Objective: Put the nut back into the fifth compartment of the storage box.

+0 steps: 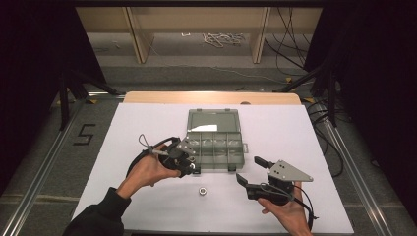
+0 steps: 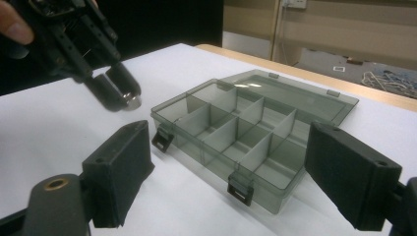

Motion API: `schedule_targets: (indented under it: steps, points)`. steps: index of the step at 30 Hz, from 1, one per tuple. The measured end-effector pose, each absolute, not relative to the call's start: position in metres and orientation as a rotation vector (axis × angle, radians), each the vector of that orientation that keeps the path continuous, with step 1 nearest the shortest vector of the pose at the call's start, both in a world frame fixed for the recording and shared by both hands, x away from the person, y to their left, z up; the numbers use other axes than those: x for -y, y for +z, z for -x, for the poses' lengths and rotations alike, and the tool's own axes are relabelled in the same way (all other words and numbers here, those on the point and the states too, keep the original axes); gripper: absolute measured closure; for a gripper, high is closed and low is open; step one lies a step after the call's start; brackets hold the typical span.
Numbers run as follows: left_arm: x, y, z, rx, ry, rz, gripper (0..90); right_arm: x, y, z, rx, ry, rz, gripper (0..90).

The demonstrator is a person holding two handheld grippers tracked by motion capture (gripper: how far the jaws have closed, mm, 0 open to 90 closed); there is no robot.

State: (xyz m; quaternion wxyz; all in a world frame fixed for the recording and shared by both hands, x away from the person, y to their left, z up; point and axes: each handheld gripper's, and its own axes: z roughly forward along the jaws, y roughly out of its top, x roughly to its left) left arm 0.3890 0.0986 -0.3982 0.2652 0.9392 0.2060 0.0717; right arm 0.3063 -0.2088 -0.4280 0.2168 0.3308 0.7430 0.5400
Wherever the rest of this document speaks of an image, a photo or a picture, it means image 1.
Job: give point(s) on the white paper sheet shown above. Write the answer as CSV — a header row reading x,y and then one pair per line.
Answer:
x,y
147,209

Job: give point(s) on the clear plastic compartment box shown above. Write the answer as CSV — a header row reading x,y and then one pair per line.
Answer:
x,y
218,150

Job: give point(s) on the person's left hand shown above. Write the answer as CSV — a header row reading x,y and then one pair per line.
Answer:
x,y
146,173

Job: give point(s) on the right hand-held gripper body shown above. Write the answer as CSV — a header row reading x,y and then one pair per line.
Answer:
x,y
286,172

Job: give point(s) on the person's right hand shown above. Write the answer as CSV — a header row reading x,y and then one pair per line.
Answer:
x,y
291,214

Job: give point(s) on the black metal stand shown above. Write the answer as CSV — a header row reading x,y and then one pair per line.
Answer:
x,y
331,98
64,98

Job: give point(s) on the silver hex nut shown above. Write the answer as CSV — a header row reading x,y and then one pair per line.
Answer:
x,y
202,190
191,160

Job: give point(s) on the black curtain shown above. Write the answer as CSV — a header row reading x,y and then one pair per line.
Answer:
x,y
377,65
29,65

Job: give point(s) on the aluminium floor rail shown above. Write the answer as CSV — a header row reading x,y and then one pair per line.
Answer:
x,y
357,177
39,177

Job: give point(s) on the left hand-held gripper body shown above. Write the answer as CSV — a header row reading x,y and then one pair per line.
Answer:
x,y
173,155

